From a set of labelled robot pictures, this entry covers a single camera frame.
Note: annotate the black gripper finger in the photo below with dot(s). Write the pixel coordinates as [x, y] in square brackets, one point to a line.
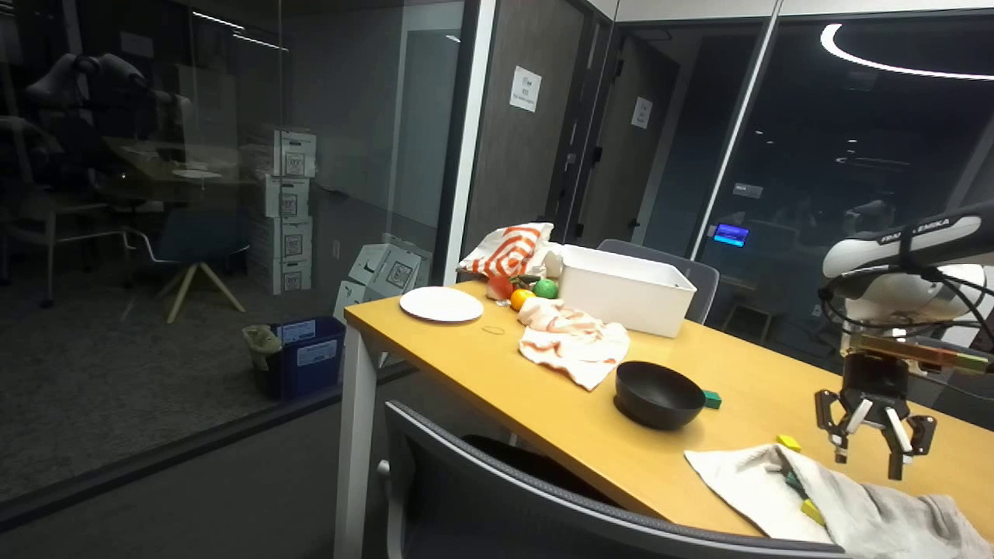
[904, 436]
[839, 416]

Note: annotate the white plastic bin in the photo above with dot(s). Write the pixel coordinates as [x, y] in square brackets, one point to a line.
[648, 295]

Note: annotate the white terry towel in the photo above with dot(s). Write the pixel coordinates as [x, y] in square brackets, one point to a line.
[789, 496]

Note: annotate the orange fruit toy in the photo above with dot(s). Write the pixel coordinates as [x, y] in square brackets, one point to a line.
[521, 300]

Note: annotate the paper sign on wall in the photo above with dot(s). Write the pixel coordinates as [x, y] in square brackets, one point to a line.
[525, 88]

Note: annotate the blue bin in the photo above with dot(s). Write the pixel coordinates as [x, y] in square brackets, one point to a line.
[295, 358]

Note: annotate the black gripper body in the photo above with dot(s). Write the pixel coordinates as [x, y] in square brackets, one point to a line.
[877, 381]

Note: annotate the stacked white boxes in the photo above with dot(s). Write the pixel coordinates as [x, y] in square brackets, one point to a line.
[288, 210]

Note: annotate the orange white striped bag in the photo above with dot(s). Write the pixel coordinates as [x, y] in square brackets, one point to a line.
[513, 251]

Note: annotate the green fruit toy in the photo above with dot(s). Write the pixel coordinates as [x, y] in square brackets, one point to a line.
[546, 287]

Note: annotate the white plate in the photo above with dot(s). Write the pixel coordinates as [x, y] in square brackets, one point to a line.
[439, 306]

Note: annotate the black bowl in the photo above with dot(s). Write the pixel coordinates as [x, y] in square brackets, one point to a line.
[656, 396]

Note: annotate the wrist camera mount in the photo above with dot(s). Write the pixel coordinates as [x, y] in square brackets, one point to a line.
[924, 352]

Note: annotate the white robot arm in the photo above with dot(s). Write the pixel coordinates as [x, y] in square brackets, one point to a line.
[885, 290]

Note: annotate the yellow block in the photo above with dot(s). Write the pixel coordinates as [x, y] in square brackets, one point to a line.
[787, 441]

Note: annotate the small green block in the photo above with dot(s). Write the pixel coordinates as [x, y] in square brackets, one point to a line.
[713, 399]

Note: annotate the grey office chair left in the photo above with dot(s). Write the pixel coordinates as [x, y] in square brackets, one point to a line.
[450, 500]

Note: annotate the peach patterned cloth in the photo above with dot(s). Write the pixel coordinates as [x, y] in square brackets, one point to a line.
[568, 342]

